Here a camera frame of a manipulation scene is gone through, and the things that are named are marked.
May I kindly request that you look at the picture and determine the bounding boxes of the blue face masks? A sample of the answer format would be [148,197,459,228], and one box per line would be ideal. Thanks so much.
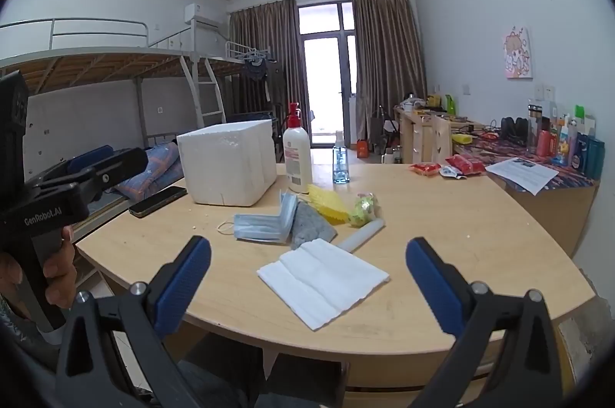
[217,192,299,245]

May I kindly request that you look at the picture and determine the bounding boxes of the white foam strip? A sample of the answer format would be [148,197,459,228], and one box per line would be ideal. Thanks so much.
[338,217,385,253]

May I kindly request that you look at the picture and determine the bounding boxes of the white tissue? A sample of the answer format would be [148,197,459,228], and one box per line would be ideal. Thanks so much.
[256,239,390,331]

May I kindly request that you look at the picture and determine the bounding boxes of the green tissue packet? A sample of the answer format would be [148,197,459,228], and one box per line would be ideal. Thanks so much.
[348,192,378,228]

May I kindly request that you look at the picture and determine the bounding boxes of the grey sock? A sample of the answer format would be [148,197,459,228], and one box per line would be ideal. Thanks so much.
[290,202,338,250]

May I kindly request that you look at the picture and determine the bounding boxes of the yellow foam fruit net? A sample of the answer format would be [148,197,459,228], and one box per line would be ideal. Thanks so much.
[307,184,348,225]

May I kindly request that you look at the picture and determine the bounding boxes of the person's left hand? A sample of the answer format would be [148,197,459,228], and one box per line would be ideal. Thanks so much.
[0,226,77,317]

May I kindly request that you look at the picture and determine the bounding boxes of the black smartphone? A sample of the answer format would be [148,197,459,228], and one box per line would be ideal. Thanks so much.
[128,185,188,219]

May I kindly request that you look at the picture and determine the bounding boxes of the blue plaid quilt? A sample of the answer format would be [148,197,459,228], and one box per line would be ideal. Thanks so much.
[115,142,183,202]

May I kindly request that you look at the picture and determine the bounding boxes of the metal bunk bed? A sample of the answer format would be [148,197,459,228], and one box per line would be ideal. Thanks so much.
[1,17,279,180]

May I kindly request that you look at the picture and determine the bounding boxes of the white styrofoam box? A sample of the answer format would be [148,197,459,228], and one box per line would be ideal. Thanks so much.
[177,120,277,207]

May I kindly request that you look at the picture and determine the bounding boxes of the printed paper sheet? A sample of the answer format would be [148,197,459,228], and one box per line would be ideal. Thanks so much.
[486,157,559,196]

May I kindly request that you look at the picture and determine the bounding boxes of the white snack packet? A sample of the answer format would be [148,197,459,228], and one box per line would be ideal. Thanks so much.
[439,166,466,179]

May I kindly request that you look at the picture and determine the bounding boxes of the red snack bag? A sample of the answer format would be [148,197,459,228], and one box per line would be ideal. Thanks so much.
[445,154,486,176]

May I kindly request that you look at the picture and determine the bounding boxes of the white air conditioner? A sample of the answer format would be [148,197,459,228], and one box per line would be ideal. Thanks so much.
[184,3,226,28]

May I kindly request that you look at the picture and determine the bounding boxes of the red snack packet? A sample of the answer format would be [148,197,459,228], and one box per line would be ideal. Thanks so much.
[410,163,441,177]

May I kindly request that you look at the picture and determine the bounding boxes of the white lotion pump bottle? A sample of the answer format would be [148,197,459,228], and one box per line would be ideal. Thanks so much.
[283,102,313,194]

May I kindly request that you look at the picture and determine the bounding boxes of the red bottle on desk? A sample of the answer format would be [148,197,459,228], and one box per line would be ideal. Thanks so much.
[536,130,552,157]

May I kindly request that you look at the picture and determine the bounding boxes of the black headphones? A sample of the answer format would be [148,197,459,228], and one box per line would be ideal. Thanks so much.
[499,117,529,146]

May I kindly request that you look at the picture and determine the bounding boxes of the left brown curtain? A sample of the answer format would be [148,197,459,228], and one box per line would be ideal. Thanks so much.
[229,0,312,134]

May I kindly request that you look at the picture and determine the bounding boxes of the brown curtain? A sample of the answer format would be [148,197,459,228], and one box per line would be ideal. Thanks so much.
[229,0,312,134]
[351,0,427,139]

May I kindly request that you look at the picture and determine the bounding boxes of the wooden desk with drawers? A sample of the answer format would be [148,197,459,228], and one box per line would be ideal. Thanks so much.
[395,106,485,164]

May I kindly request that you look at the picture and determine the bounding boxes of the steel thermos flask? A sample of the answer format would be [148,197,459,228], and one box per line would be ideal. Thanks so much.
[527,101,541,153]

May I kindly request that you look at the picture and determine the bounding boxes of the blue spray bottle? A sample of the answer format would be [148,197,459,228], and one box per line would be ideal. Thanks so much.
[331,130,350,184]

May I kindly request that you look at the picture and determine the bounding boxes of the orange bag on floor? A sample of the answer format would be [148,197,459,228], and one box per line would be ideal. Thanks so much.
[356,139,370,159]

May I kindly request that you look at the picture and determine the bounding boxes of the green spray bottle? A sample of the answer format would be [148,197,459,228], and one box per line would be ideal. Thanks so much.
[445,94,457,116]

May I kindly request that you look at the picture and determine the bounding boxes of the glass balcony door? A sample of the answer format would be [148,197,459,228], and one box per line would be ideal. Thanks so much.
[298,1,357,148]

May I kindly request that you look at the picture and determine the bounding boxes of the anime girl poster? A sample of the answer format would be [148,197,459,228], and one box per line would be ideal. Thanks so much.
[502,26,533,79]

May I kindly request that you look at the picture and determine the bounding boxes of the right brown curtain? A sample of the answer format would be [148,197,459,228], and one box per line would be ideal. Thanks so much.
[351,0,427,139]

